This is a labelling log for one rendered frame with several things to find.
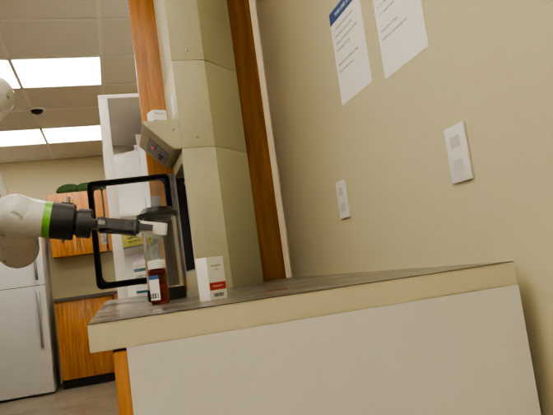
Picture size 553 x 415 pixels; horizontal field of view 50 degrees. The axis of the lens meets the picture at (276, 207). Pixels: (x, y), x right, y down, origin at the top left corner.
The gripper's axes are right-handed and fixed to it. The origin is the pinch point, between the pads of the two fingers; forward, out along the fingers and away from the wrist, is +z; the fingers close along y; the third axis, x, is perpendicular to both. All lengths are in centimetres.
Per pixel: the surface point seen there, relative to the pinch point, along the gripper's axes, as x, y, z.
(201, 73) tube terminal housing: -58, 34, 11
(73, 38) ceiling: -144, 235, -50
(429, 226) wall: -3, -39, 57
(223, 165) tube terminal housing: -28, 37, 22
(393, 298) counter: 14, -70, 33
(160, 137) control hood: -34.1, 34.8, 0.1
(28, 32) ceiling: -138, 225, -76
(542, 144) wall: -12, -78, 54
